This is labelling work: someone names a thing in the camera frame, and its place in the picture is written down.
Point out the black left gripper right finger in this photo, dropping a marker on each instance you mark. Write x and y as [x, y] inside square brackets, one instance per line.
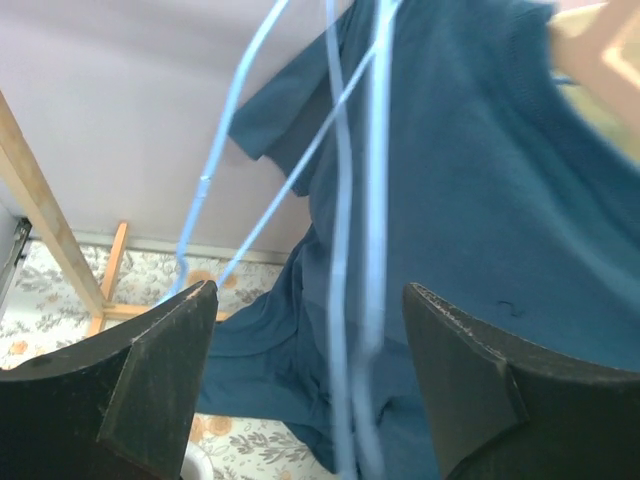
[501, 407]

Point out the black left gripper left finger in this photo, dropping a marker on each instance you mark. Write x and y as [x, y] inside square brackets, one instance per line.
[116, 405]

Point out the light blue wire hanger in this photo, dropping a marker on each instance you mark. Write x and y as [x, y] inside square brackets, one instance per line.
[359, 452]
[219, 141]

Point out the navy blue t shirt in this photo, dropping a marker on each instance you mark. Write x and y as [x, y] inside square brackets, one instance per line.
[502, 200]

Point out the wooden clothes rack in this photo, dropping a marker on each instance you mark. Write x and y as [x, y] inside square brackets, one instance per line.
[25, 180]

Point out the floral table cloth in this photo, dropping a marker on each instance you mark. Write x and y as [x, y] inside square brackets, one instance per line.
[42, 313]

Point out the beige garment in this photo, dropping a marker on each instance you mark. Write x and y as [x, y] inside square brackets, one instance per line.
[597, 46]

